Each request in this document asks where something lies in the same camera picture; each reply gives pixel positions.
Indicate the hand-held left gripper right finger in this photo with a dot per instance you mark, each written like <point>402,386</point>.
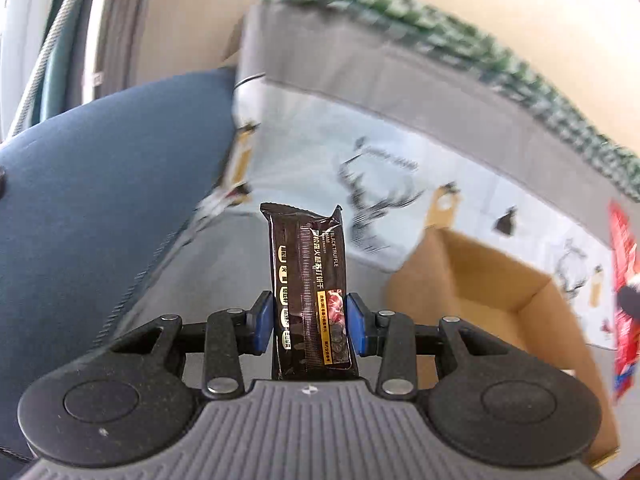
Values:
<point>359,325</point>

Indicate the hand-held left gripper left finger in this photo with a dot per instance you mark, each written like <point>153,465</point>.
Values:
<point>262,322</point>

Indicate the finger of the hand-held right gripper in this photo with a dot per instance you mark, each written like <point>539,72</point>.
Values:
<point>631,300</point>

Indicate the red cracker packet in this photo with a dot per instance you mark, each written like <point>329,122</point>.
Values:
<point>624,260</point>

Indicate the long glossy foil cracker packet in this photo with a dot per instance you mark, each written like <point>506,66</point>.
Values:
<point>305,270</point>

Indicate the cardboard box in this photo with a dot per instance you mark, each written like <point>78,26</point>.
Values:
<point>565,330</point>

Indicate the green checked cloth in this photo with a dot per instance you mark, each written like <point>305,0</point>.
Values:
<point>450,25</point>

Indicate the grey curtain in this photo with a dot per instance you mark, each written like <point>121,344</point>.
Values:
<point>132,20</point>

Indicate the white frame bar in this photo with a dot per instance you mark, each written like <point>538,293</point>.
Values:
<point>97,35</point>

